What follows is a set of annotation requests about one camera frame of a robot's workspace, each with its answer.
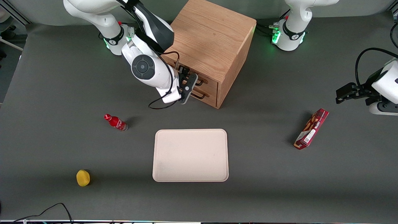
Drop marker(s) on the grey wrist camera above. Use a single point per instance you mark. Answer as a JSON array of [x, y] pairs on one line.
[[191, 87], [384, 109]]

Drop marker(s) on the oak wooden drawer cabinet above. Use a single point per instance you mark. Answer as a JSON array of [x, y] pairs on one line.
[[211, 34]]

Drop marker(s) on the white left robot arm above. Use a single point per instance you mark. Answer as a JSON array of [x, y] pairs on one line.
[[292, 31]]

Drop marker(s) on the red snack box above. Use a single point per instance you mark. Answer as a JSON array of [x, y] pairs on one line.
[[312, 129]]

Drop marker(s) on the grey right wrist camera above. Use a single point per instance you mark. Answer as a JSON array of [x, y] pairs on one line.
[[191, 87]]

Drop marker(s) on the aluminium frame rail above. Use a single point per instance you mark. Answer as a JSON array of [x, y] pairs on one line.
[[17, 14]]

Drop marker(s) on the wooden drawer with deep tray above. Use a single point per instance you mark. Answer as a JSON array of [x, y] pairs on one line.
[[212, 86]]

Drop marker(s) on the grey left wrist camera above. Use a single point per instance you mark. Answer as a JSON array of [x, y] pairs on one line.
[[384, 109]]

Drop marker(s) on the yellow round sponge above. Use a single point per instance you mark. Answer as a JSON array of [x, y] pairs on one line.
[[83, 178]]

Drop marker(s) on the beige plastic tray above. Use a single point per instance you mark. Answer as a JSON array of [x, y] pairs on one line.
[[190, 155]]

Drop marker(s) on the small red soda bottle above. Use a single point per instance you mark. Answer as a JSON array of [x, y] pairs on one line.
[[115, 122]]

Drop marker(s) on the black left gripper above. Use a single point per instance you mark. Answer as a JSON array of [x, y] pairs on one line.
[[367, 88]]

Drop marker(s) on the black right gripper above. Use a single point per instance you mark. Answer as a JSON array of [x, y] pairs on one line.
[[184, 72]]

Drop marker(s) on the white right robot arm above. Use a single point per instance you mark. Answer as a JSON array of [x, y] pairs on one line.
[[143, 67]]

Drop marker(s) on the wooden drawer front panel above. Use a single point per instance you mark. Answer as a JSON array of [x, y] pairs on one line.
[[212, 99]]

